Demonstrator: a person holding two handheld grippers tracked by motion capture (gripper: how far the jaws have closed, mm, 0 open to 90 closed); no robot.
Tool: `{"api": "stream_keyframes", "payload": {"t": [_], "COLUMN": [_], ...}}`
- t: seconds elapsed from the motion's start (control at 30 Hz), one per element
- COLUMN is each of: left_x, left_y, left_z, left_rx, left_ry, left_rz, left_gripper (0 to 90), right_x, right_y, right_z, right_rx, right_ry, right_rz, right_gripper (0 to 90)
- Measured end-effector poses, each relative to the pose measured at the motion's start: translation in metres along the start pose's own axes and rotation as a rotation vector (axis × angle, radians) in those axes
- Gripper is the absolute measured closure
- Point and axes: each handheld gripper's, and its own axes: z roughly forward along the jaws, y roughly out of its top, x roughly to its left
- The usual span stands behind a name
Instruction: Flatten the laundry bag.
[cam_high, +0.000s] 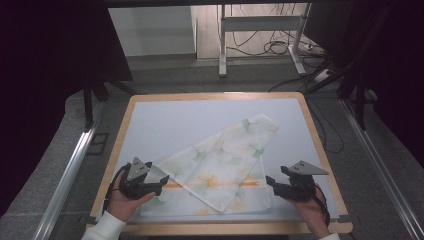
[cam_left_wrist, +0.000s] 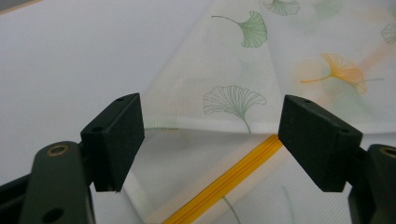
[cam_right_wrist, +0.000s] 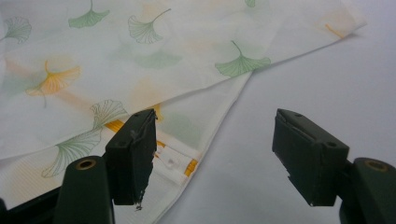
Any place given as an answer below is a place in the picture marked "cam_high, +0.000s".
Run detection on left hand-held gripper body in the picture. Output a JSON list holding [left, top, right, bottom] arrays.
[[118, 157, 164, 201]]

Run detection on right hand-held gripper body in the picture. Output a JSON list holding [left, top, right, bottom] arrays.
[[279, 160, 329, 203]]

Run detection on white leaf-print cloth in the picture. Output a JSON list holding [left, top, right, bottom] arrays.
[[139, 113, 279, 216]]

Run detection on person's right hand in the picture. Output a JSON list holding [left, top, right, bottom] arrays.
[[283, 186, 331, 239]]

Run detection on person's left hand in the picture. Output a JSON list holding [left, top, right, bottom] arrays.
[[107, 169, 156, 222]]

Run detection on black floor plate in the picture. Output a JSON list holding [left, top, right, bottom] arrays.
[[86, 132, 110, 156]]

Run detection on pale blue table mat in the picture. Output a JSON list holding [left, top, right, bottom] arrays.
[[95, 98, 340, 223]]

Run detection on black metal stand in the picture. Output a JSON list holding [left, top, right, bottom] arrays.
[[305, 6, 379, 131], [83, 73, 138, 132]]

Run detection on wooden-edged table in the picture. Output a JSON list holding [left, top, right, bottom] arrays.
[[85, 92, 354, 236]]

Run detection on white power strip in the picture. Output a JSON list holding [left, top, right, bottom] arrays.
[[313, 68, 333, 83]]

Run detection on dark curtain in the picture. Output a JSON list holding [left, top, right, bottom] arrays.
[[303, 0, 424, 169], [0, 0, 134, 218]]

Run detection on white cabinet panel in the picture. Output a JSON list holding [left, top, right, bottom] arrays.
[[108, 5, 198, 58]]

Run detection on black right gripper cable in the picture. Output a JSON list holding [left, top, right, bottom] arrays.
[[312, 183, 332, 228]]

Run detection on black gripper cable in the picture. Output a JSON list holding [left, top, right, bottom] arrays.
[[312, 183, 332, 228], [102, 164, 129, 214]]

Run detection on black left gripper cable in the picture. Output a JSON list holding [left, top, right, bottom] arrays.
[[102, 164, 129, 214]]

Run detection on long black floor cable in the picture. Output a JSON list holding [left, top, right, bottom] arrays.
[[268, 59, 345, 154]]

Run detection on aluminium floor rail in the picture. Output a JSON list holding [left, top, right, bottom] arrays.
[[339, 98, 424, 240], [33, 99, 105, 240]]

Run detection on tangled black floor cables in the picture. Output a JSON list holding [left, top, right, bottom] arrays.
[[226, 3, 323, 58]]

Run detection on white metal desk frame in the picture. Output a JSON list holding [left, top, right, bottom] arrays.
[[218, 3, 313, 78]]

